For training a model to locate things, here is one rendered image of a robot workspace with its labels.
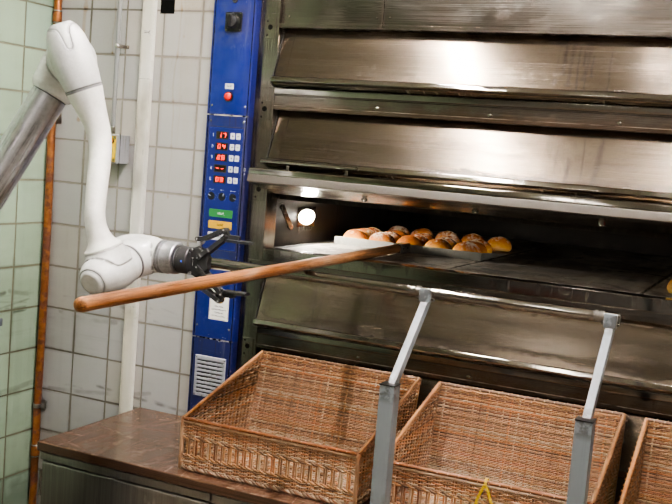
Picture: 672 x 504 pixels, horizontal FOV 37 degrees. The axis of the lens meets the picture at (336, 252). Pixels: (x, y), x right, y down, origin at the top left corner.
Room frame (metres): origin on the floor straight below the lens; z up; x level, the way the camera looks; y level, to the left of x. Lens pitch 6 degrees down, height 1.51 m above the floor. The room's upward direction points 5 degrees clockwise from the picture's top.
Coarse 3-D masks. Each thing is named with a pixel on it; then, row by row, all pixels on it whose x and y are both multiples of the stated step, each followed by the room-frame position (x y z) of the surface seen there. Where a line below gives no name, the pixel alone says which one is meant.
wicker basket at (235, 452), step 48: (240, 384) 3.07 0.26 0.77; (288, 384) 3.13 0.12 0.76; (336, 384) 3.07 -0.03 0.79; (192, 432) 2.76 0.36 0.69; (240, 432) 2.69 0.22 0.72; (288, 432) 3.08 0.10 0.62; (336, 432) 3.02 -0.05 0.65; (240, 480) 2.69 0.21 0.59; (288, 480) 2.63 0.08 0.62; (336, 480) 2.74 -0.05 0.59
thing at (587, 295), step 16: (272, 256) 3.23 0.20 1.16; (288, 256) 3.21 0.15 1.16; (304, 256) 3.19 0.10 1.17; (320, 256) 3.16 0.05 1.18; (368, 272) 3.09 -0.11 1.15; (384, 272) 3.07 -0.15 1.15; (400, 272) 3.05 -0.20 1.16; (416, 272) 3.03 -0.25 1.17; (432, 272) 3.01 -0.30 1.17; (448, 272) 2.99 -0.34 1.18; (464, 272) 3.00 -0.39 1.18; (480, 288) 2.94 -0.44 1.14; (496, 288) 2.92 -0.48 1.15; (512, 288) 2.90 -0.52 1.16; (528, 288) 2.88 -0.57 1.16; (544, 288) 2.87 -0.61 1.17; (560, 288) 2.85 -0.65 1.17; (576, 288) 2.83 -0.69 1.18; (592, 288) 2.85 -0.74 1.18; (608, 304) 2.79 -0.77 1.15; (624, 304) 2.77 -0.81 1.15; (640, 304) 2.75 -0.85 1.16; (656, 304) 2.74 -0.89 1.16
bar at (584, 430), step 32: (384, 288) 2.67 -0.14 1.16; (416, 288) 2.63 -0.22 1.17; (416, 320) 2.57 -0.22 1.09; (608, 320) 2.41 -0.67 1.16; (608, 352) 2.38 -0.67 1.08; (384, 384) 2.42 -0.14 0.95; (384, 416) 2.41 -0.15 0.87; (384, 448) 2.41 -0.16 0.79; (576, 448) 2.22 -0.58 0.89; (384, 480) 2.41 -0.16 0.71; (576, 480) 2.22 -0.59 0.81
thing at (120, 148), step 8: (112, 136) 3.42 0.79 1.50; (120, 136) 3.42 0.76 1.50; (128, 136) 3.47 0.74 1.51; (112, 144) 3.42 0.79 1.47; (120, 144) 3.43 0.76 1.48; (128, 144) 3.47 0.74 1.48; (112, 152) 3.42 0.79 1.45; (120, 152) 3.43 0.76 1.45; (128, 152) 3.47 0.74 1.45; (112, 160) 3.41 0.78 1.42; (120, 160) 3.43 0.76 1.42; (128, 160) 3.47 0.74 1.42
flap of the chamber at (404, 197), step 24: (288, 192) 3.21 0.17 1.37; (312, 192) 3.12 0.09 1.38; (336, 192) 3.03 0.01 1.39; (360, 192) 2.96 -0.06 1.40; (384, 192) 2.92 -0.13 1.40; (408, 192) 2.89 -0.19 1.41; (432, 192) 2.86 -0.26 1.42; (504, 216) 2.96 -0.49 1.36; (528, 216) 2.88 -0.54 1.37; (552, 216) 2.81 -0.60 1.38; (576, 216) 2.74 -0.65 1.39; (600, 216) 2.68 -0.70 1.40; (624, 216) 2.64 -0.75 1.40; (648, 216) 2.61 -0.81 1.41
